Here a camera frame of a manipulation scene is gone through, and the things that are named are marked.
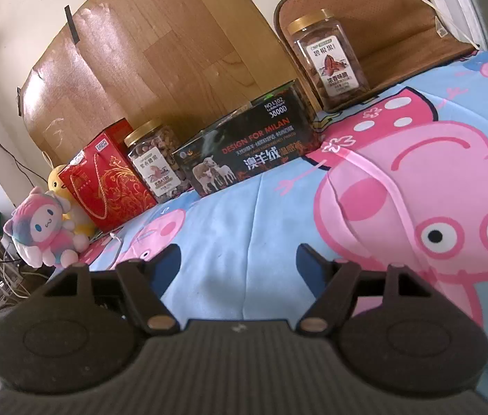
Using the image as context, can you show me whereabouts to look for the yellow plush toy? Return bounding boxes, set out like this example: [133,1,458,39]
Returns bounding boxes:
[47,164,98,238]

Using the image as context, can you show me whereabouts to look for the printed cartoon blanket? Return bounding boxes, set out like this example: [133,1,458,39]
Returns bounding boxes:
[47,49,488,415]

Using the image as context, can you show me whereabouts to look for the brown cushion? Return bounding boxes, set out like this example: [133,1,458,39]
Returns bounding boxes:
[273,0,478,96]

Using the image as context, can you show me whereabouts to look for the pink plush toy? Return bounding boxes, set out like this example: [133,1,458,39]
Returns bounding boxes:
[2,187,91,269]

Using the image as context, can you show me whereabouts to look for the black box with sheep print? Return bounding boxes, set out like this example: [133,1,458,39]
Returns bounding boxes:
[171,79,320,199]

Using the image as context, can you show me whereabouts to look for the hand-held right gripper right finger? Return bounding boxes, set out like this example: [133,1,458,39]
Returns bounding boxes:
[296,243,433,337]

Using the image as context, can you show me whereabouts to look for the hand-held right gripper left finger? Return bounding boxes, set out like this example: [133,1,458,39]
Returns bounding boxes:
[43,243,183,335]

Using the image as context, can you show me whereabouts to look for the square clear jar gold lid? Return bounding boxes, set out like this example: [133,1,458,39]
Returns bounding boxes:
[285,9,371,111]

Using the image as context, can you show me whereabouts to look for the wooden board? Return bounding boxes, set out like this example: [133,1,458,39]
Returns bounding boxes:
[18,0,303,167]

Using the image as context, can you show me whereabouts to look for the round nut jar gold lid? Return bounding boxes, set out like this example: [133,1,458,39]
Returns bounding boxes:
[124,119,190,204]

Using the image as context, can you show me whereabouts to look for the thin white charging cable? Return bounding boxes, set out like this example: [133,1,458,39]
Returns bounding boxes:
[92,231,129,269]

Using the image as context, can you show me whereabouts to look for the red gift box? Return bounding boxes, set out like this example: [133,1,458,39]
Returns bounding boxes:
[58,118,159,233]

